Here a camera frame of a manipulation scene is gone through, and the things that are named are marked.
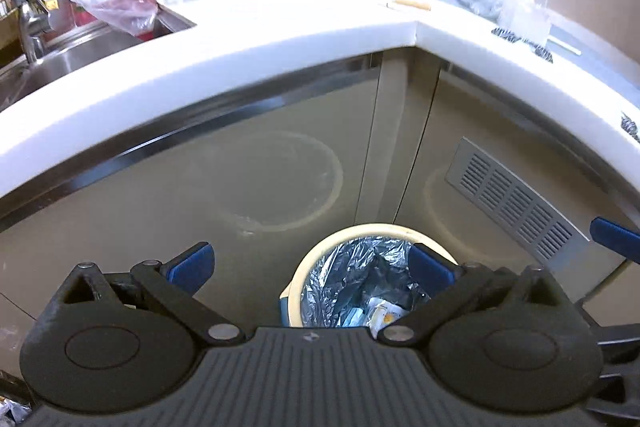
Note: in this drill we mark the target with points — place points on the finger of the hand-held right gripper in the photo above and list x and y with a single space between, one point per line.
617 239

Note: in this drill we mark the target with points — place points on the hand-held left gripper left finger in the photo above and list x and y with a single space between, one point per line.
192 264

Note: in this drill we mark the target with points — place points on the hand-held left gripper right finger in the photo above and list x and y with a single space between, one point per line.
432 268

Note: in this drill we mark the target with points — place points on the white yellow snack packet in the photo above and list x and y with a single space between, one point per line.
387 314

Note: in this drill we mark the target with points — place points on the cream round bin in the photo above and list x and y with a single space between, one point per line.
320 252

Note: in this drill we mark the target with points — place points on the clear plastic bag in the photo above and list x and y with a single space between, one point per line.
525 14

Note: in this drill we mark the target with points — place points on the beige cabinet door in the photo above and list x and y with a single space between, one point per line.
500 117
175 187

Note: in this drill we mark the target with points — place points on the dark plastic bin liner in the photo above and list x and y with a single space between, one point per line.
350 272

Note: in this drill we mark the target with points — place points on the grey cabinet vent grille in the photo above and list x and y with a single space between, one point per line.
515 202

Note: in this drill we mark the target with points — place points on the white printed cloth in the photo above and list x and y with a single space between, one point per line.
542 53

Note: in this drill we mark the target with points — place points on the steel sink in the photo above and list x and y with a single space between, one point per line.
80 52

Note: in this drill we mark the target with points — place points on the white paper sleeve tan tip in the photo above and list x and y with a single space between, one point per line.
410 4

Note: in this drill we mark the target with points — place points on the metal faucet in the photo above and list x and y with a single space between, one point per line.
32 22

